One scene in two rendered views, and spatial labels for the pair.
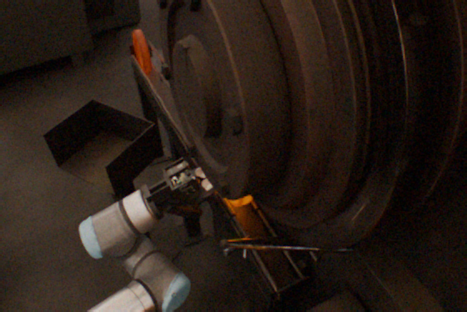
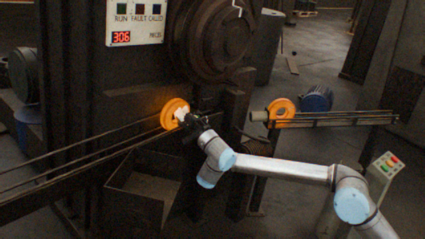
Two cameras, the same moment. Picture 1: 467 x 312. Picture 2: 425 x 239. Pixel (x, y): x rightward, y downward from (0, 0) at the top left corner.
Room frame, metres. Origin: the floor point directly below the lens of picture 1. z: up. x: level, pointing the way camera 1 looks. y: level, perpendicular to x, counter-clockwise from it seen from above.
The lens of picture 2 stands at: (0.99, 1.39, 1.45)
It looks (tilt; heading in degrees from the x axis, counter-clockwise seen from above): 26 degrees down; 245
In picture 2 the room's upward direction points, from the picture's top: 10 degrees clockwise
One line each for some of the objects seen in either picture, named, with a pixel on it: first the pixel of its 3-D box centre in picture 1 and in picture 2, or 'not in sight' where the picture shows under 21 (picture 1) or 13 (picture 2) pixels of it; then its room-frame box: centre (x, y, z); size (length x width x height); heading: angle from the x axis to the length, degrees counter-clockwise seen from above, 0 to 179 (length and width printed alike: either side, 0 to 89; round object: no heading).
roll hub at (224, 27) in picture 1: (208, 86); (231, 40); (0.36, 0.03, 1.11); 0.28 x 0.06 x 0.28; 25
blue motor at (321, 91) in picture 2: not in sight; (317, 101); (-1.45, -1.40, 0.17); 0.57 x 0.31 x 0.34; 45
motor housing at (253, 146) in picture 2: not in sight; (246, 178); (0.04, -0.08, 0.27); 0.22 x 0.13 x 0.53; 25
